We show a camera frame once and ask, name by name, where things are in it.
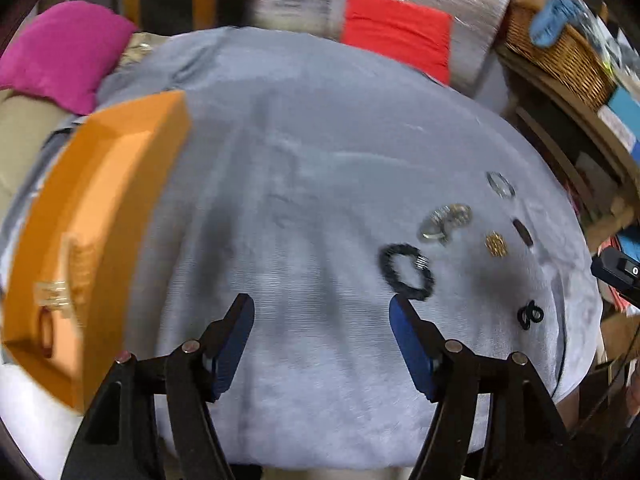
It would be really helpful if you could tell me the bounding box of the orange jewelry box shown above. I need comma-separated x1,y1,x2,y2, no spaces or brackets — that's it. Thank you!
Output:
0,90,192,411

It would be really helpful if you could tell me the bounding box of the brown hair clip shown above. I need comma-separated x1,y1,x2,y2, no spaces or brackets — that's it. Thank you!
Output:
511,217,535,247

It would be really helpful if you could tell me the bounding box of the silver cuff bangle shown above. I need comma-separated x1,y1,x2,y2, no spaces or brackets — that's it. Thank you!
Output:
419,208,453,246

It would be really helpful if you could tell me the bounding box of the gold and silver bracelet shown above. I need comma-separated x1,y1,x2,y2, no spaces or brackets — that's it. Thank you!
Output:
440,202,473,228

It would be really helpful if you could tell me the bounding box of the wooden shelf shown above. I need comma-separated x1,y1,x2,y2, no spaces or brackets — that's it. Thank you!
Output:
495,50,640,261

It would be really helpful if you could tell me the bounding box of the red pillow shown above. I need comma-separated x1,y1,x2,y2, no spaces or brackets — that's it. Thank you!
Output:
340,0,453,85

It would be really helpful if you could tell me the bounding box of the blue cloth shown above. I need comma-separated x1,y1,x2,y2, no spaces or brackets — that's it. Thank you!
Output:
530,0,583,48

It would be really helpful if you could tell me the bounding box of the gold chain bracelet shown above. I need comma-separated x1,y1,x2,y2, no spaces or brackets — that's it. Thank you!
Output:
34,281,69,312

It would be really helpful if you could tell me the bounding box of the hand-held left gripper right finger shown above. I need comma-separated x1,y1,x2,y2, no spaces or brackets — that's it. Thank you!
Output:
389,294,581,480

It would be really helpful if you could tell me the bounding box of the grey blanket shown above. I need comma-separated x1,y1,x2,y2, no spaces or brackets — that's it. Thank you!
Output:
0,27,603,471

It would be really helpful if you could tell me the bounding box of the black beaded bracelet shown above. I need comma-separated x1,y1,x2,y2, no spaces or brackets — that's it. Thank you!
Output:
378,243,436,302

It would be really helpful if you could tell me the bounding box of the magenta pillow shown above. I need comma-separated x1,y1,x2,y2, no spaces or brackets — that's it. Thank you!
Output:
0,1,138,115

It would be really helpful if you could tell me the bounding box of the wicker basket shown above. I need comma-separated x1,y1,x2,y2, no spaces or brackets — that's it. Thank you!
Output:
502,2,616,111

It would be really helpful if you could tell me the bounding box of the gold brooch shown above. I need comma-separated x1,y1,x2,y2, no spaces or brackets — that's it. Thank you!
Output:
484,231,509,257

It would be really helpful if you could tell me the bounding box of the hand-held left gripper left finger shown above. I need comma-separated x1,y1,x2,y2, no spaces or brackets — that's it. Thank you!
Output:
60,293,256,480

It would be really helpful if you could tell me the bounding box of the beige cushion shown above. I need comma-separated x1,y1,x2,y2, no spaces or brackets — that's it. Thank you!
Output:
0,90,76,201

